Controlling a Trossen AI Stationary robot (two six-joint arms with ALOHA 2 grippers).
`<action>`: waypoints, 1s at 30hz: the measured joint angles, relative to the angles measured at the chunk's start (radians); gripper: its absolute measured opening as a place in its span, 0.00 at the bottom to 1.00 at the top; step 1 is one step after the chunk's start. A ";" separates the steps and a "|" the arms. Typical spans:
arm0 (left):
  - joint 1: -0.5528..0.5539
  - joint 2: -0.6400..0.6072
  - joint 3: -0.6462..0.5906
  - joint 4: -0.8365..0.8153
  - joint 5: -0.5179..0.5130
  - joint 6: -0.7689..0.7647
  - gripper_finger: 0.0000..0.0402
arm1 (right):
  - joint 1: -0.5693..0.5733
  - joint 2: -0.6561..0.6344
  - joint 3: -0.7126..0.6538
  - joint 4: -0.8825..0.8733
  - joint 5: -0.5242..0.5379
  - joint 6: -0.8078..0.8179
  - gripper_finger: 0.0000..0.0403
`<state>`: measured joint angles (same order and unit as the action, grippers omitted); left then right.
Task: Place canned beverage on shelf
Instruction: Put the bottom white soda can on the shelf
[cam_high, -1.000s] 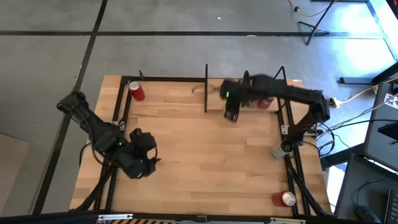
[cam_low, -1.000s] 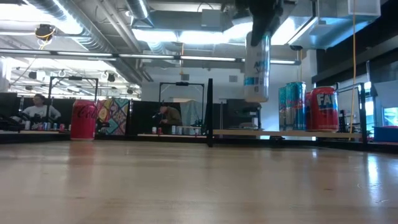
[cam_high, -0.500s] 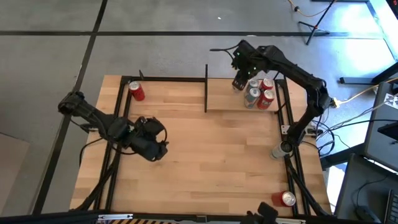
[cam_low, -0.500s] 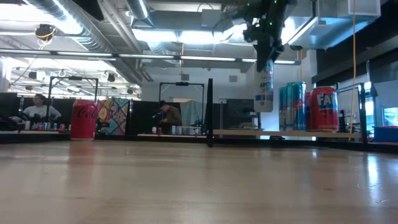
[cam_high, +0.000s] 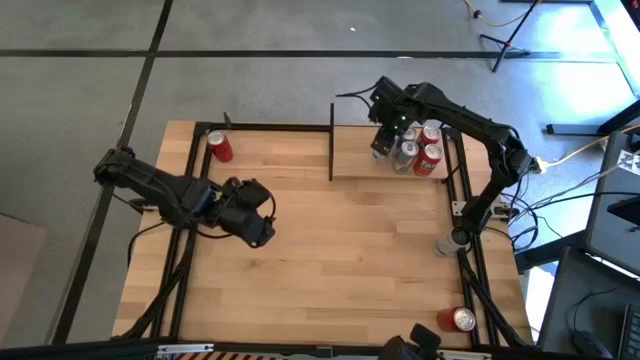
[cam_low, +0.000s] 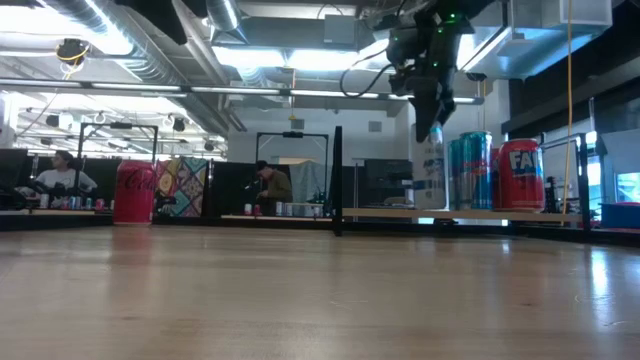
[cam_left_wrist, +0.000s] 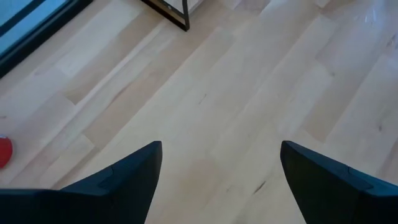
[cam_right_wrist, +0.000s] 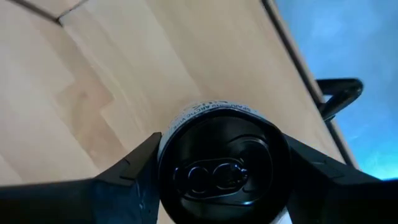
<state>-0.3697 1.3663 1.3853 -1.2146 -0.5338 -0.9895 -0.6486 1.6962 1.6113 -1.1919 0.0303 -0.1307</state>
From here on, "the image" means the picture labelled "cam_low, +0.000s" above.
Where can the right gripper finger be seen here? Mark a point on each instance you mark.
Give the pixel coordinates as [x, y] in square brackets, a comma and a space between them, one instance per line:
[448, 109]
[427, 112]

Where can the white slim can black top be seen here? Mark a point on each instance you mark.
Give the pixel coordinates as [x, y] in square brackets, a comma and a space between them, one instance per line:
[429, 175]

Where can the blue silver energy drink can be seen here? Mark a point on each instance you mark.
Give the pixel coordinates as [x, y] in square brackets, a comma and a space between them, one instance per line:
[476, 170]
[453, 172]

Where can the red soda can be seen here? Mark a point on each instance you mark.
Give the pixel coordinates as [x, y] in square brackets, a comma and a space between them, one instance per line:
[495, 175]

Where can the red Fanta can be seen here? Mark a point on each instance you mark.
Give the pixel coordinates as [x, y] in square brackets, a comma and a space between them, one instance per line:
[520, 175]

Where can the red Coca-Cola can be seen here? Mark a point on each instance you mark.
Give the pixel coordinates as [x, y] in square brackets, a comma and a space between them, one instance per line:
[134, 195]

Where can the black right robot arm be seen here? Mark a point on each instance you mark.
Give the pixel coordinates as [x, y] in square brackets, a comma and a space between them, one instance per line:
[475, 6]

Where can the black shelf divider panel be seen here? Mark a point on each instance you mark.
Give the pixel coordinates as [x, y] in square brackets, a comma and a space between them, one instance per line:
[337, 180]

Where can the dark cabinet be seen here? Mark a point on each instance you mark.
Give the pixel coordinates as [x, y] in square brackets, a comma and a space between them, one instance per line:
[387, 180]

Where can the grey ceiling box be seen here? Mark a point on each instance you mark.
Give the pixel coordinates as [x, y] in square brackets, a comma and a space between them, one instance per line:
[340, 30]

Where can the person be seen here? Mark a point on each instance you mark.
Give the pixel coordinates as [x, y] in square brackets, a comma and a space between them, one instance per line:
[277, 190]
[62, 177]

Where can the long ceiling light strip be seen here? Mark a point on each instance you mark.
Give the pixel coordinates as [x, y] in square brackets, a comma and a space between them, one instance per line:
[235, 90]

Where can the blue plastic bin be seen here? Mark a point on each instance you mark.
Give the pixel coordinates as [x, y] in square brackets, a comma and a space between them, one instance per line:
[620, 215]

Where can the colourful patterned cloth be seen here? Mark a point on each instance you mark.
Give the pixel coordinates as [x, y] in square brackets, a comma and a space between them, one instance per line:
[182, 187]

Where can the black station frame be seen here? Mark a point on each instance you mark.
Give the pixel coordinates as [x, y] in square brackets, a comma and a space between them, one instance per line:
[120, 125]
[292, 134]

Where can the silver ceiling duct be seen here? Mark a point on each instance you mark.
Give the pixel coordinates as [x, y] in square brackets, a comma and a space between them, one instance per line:
[145, 65]

